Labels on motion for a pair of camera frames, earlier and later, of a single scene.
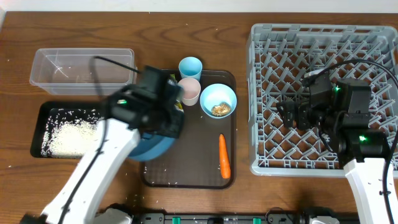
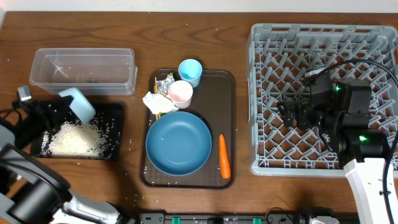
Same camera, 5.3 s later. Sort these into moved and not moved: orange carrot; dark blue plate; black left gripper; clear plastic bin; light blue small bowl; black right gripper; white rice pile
Moved: black left gripper; light blue small bowl; dark blue plate
Not moved: orange carrot; white rice pile; clear plastic bin; black right gripper
